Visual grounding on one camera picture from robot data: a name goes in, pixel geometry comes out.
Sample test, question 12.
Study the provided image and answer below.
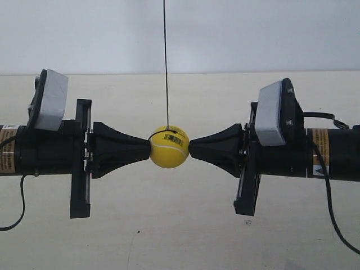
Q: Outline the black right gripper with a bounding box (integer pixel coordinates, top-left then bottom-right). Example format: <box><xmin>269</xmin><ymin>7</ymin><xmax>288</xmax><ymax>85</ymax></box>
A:
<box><xmin>189</xmin><ymin>102</ymin><xmax>309</xmax><ymax>216</ymax></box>

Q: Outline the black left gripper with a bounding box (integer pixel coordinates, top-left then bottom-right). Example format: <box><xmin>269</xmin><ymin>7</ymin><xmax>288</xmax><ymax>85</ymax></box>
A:
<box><xmin>60</xmin><ymin>99</ymin><xmax>151</xmax><ymax>219</ymax></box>

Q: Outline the yellow tennis ball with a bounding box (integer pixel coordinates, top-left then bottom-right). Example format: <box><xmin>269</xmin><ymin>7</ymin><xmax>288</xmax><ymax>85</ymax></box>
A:
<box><xmin>149</xmin><ymin>125</ymin><xmax>190</xmax><ymax>169</ymax></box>

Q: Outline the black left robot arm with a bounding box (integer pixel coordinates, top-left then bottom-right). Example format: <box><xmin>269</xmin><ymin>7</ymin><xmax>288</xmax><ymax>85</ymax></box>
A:
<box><xmin>1</xmin><ymin>99</ymin><xmax>151</xmax><ymax>219</ymax></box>

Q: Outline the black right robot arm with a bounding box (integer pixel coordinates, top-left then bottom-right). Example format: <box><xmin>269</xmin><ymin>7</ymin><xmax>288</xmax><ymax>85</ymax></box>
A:
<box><xmin>188</xmin><ymin>102</ymin><xmax>359</xmax><ymax>216</ymax></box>

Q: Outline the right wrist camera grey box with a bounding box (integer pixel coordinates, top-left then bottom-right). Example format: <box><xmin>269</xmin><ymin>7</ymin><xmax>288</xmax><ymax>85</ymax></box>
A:
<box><xmin>254</xmin><ymin>78</ymin><xmax>304</xmax><ymax>147</ymax></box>

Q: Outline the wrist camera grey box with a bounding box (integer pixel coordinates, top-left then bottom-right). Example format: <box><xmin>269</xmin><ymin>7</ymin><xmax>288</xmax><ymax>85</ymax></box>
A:
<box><xmin>254</xmin><ymin>78</ymin><xmax>304</xmax><ymax>147</ymax></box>
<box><xmin>26</xmin><ymin>69</ymin><xmax>69</xmax><ymax>131</ymax></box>

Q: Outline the thin black hanging string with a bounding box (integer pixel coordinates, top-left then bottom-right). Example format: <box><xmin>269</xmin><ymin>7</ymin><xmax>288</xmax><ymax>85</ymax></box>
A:
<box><xmin>161</xmin><ymin>0</ymin><xmax>171</xmax><ymax>131</ymax></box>

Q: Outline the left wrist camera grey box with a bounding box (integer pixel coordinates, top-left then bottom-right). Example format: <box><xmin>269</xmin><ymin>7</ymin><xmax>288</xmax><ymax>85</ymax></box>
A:
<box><xmin>26</xmin><ymin>69</ymin><xmax>69</xmax><ymax>131</ymax></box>

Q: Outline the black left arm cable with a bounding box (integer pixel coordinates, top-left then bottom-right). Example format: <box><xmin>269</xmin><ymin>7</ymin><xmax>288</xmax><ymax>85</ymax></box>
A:
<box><xmin>0</xmin><ymin>137</ymin><xmax>26</xmax><ymax>232</ymax></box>

